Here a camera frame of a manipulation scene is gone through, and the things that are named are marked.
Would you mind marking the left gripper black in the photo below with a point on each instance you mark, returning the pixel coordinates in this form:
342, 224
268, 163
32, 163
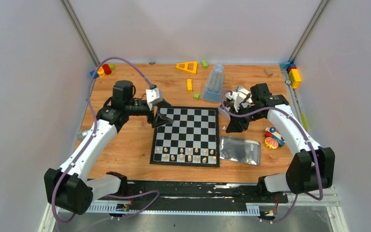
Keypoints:
157, 114

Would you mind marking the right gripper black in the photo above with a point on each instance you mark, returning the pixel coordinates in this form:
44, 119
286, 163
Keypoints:
236, 125

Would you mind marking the folding chess board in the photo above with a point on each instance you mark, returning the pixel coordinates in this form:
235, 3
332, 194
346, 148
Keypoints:
193, 127

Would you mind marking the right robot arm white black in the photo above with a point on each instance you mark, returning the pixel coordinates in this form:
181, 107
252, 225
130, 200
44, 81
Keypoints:
312, 165

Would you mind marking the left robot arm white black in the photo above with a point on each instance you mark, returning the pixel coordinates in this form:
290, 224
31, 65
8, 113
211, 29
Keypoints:
89, 150

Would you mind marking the tin box with dark pieces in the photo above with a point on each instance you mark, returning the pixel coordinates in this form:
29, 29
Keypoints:
229, 106

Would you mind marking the tin lid with light pieces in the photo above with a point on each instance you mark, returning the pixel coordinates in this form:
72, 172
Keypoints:
240, 150

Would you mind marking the green cube middle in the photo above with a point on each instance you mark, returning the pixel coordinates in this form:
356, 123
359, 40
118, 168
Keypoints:
196, 96

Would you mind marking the green cube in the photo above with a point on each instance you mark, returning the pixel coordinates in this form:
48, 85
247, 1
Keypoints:
204, 64
196, 96

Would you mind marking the toy car red blue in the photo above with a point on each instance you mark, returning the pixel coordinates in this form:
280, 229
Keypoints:
273, 139

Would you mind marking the yellow curved block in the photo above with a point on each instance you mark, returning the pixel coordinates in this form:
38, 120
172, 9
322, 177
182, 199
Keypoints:
189, 85

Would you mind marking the bubble-wrapped blue metronome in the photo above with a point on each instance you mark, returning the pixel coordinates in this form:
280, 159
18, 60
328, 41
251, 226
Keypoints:
213, 87

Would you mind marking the yellow triangle block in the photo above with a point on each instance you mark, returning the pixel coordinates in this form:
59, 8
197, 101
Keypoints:
189, 67

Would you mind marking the brown wooden block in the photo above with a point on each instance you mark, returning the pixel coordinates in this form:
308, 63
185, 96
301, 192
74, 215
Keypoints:
268, 72

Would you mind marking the green cube back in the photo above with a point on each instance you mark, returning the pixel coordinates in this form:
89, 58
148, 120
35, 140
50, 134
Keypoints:
204, 64

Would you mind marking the coloured blocks left corner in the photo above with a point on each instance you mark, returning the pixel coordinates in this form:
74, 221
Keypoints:
105, 70

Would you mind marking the stacked coloured bricks right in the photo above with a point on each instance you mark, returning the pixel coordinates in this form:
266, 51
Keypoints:
293, 74

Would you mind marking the silver metal cylinder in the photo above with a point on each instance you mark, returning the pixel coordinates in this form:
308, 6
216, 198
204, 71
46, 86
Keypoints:
82, 134

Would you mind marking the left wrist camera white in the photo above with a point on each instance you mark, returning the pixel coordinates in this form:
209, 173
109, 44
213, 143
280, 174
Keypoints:
153, 97

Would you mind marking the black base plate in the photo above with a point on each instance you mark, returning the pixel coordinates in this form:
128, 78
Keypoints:
199, 196

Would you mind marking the aluminium frame rail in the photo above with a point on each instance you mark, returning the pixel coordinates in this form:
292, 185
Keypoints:
118, 206

